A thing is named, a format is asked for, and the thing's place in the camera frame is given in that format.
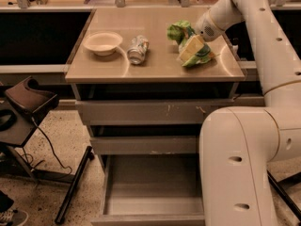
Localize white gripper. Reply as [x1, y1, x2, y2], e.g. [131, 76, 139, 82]
[179, 11, 224, 62]

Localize green rice chip bag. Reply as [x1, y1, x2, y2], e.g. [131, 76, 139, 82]
[167, 20, 216, 68]

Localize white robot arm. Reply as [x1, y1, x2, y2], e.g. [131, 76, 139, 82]
[196, 0, 301, 226]

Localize top grey drawer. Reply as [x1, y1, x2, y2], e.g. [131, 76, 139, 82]
[75, 99, 233, 125]

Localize grey drawer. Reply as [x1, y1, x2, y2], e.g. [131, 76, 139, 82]
[90, 136, 198, 155]
[75, 99, 233, 125]
[91, 154, 205, 226]

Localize grey drawer cabinet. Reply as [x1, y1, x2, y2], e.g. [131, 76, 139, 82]
[66, 8, 245, 226]

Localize middle grey drawer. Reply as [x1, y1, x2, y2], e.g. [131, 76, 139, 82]
[90, 136, 198, 155]

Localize bottom grey drawer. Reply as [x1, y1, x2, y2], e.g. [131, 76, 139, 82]
[91, 154, 205, 226]

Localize crushed soda can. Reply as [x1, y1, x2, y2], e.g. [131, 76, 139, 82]
[127, 35, 149, 65]

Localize white paper bowl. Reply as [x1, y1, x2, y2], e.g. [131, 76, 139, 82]
[83, 32, 123, 57]

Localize black stand leg right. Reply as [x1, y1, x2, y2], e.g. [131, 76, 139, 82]
[267, 171, 301, 224]

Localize black headset cradle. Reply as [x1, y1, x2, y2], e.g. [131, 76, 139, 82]
[5, 76, 59, 124]

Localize sneaker shoe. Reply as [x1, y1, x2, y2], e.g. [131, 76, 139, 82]
[0, 209, 28, 226]

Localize black cable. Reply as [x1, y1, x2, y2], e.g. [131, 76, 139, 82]
[19, 122, 73, 174]

